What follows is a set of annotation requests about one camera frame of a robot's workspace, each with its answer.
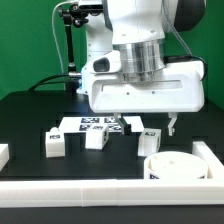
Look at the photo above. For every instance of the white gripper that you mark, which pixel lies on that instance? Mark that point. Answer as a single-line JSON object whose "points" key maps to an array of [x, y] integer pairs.
{"points": [[175, 88]]}

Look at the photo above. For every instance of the white round stool seat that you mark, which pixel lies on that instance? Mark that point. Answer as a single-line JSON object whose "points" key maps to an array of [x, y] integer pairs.
{"points": [[174, 165]]}

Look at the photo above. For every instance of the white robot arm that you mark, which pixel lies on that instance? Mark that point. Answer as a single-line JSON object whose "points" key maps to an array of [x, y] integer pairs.
{"points": [[127, 70]]}

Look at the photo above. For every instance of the white U-shaped obstacle fence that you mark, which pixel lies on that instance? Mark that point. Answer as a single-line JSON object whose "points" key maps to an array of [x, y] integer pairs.
{"points": [[112, 192]]}

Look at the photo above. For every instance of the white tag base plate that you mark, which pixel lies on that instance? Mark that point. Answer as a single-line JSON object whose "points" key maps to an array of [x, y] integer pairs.
{"points": [[81, 124]]}

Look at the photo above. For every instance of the black camera on mount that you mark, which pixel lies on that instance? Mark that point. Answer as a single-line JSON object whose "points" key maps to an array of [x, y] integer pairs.
{"points": [[91, 6]]}

